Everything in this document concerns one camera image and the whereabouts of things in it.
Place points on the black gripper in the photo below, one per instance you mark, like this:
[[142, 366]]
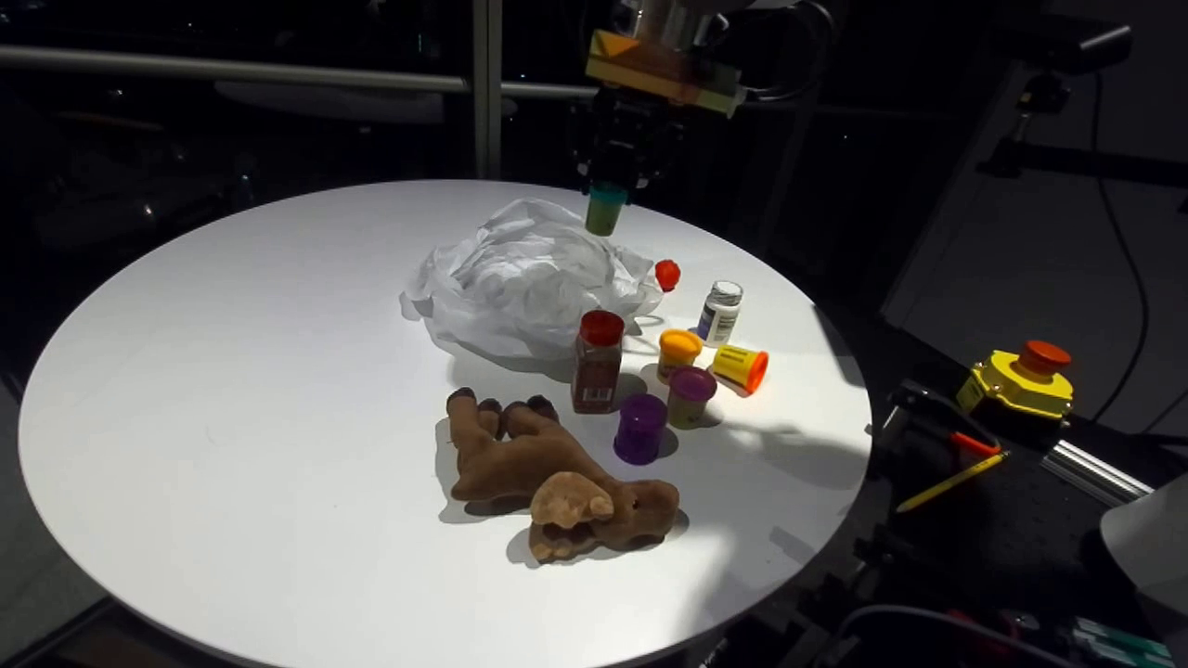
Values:
[[633, 138]]

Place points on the yellow emergency stop button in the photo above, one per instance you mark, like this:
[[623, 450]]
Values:
[[1032, 378]]

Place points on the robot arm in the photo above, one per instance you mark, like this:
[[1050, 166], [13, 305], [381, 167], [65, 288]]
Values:
[[680, 28]]

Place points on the yellow orange pencil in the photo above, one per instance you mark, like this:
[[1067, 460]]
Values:
[[952, 485]]

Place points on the purple play-dough tub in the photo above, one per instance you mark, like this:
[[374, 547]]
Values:
[[640, 429]]

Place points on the brown jar red lid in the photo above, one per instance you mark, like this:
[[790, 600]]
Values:
[[596, 371]]

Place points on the magenta lid play-dough tub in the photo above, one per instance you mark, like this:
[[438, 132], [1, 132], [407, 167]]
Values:
[[689, 393]]

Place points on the yellow tub orange lid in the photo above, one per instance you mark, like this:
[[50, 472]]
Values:
[[742, 370]]

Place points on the metal window railing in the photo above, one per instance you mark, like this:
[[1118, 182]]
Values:
[[142, 64]]

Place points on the orange lid play-dough tub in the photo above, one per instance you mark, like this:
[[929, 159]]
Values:
[[679, 350]]

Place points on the white plastic bag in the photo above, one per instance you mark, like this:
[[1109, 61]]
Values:
[[520, 282]]

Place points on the teal lid play-dough tub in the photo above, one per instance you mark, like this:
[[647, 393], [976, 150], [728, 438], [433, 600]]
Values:
[[603, 209]]

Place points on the brown plush toy animal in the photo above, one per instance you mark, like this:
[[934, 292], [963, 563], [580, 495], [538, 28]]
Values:
[[520, 459]]

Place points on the white pill bottle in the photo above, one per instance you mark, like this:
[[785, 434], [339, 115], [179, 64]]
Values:
[[718, 312]]

